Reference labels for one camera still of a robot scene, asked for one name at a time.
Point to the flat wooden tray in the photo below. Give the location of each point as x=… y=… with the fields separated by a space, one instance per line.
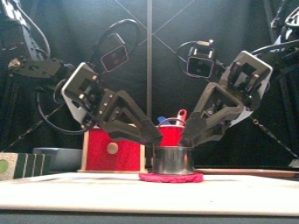
x=252 y=172

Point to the round steel dough cutter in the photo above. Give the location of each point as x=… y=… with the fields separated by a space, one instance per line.
x=172 y=160

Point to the white cutting board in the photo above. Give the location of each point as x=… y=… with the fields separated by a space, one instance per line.
x=146 y=194

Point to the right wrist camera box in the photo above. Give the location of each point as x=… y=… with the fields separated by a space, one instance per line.
x=200 y=62

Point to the blue utensil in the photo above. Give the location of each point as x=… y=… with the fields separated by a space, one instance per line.
x=162 y=120

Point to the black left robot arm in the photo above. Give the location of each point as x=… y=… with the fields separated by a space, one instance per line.
x=36 y=66

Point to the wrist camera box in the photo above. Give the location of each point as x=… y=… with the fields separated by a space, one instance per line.
x=200 y=62
x=113 y=54

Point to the flat pink dough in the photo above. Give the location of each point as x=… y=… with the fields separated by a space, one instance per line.
x=170 y=178

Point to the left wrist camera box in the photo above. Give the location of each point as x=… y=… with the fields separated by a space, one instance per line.
x=113 y=54

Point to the vertical metal frame pole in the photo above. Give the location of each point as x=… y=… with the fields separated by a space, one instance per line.
x=149 y=58

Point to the red wooden drawer box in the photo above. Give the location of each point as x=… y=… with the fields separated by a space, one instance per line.
x=112 y=151

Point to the green striped box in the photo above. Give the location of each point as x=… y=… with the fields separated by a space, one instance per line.
x=22 y=165

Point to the red and white utensil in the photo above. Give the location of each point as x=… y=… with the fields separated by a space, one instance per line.
x=181 y=115

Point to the grey box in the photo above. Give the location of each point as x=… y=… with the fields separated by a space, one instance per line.
x=57 y=159

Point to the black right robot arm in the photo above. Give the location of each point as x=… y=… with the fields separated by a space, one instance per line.
x=280 y=51

